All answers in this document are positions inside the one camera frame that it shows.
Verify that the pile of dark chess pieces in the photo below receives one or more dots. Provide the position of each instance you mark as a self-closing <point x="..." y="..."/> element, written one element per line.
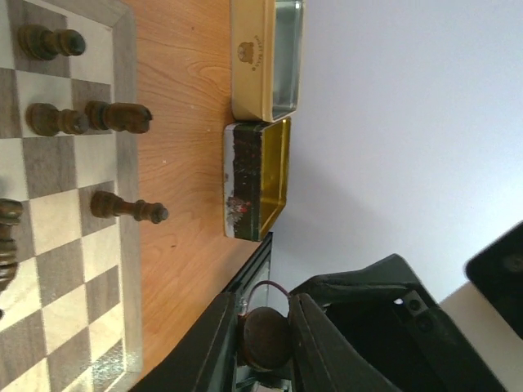
<point x="11" y="212"/>

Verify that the dark pawn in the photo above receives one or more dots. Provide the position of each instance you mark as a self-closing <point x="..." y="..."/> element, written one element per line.
<point x="264" y="339"/>

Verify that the wooden folding chess board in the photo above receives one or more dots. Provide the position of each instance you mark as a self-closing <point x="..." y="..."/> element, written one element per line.
<point x="71" y="318"/>

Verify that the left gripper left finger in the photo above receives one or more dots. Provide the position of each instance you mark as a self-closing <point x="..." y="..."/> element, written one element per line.
<point x="205" y="358"/>

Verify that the gold tin box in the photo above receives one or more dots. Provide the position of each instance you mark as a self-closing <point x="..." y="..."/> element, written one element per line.
<point x="255" y="177"/>

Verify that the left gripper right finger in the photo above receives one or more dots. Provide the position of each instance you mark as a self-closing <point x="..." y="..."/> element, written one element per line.
<point x="378" y="329"/>

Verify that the silver tin lid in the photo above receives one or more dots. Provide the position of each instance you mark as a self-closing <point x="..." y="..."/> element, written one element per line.
<point x="266" y="56"/>

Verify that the dark chess piece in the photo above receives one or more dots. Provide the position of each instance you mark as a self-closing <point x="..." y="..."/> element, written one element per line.
<point x="40" y="43"/>
<point x="130" y="117"/>
<point x="47" y="120"/>
<point x="106" y="204"/>

